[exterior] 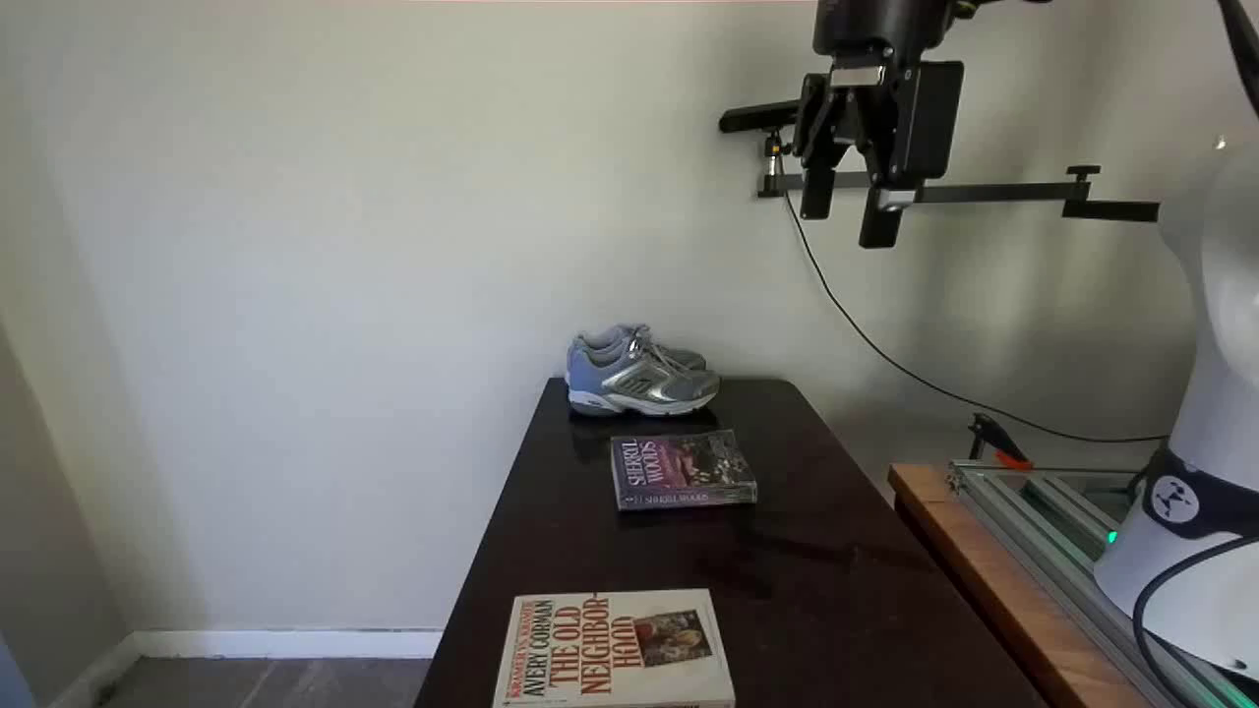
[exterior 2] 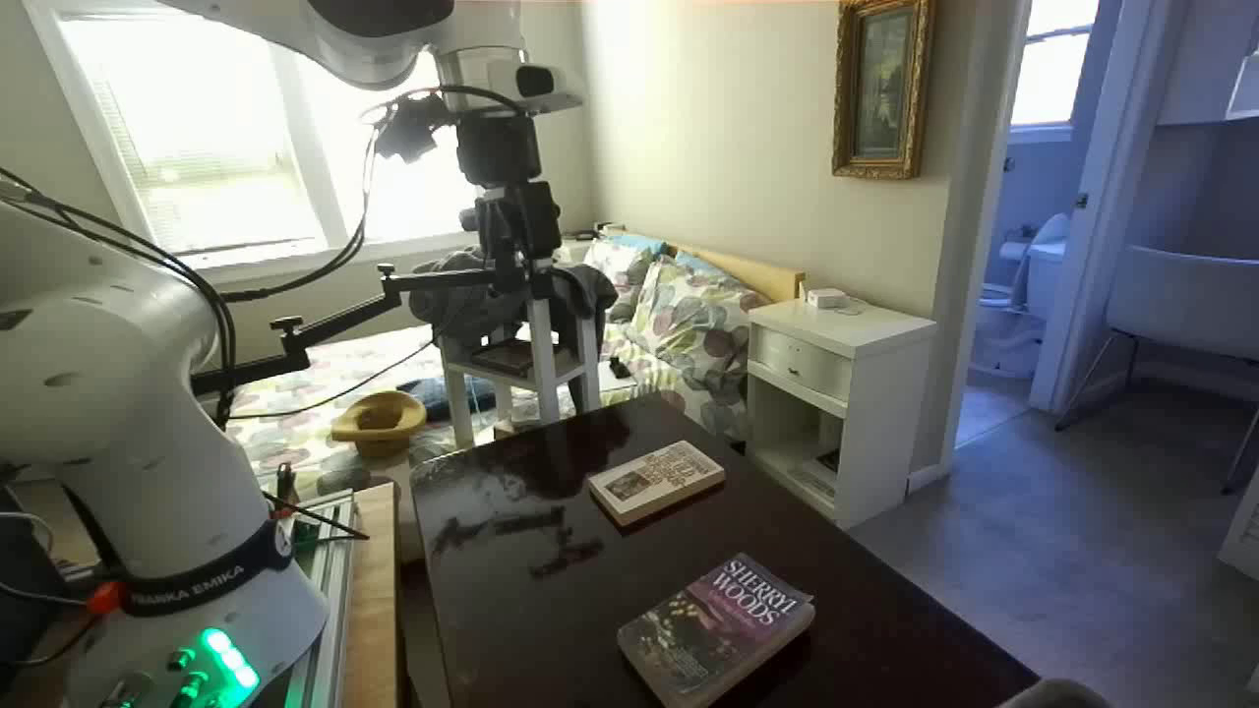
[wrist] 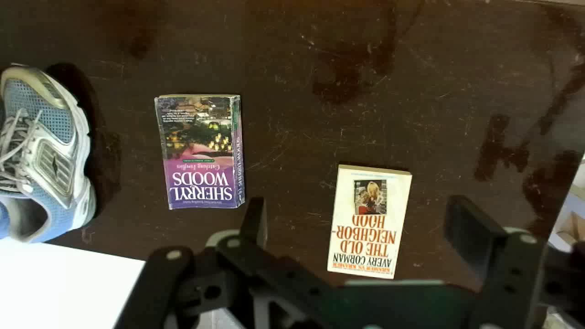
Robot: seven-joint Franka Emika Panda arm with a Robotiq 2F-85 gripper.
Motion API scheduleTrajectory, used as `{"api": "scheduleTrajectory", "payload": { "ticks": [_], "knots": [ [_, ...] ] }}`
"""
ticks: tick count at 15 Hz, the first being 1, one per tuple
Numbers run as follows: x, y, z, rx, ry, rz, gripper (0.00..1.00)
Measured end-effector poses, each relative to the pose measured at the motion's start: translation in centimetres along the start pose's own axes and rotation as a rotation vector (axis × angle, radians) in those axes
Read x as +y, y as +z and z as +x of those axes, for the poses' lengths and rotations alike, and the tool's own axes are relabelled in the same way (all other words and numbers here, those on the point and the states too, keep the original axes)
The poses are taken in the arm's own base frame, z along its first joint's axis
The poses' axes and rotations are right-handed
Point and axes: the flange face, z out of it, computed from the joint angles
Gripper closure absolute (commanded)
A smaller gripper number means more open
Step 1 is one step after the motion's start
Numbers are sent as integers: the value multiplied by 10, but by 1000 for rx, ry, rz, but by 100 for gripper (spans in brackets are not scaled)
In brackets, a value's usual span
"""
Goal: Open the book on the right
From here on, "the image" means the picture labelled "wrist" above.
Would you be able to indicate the cream Old Neighborhood paperback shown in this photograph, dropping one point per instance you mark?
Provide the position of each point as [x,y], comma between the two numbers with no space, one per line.
[368,226]

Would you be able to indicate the white paper sheet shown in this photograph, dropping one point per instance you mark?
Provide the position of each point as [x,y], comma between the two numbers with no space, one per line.
[61,286]

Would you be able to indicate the purple Sherryl Woods paperback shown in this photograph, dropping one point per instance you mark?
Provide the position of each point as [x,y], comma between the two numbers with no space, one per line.
[198,153]

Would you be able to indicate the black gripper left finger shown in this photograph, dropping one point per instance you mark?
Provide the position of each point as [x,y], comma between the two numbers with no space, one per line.
[255,222]

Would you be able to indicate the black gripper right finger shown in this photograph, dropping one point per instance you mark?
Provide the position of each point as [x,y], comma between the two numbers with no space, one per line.
[472,239]

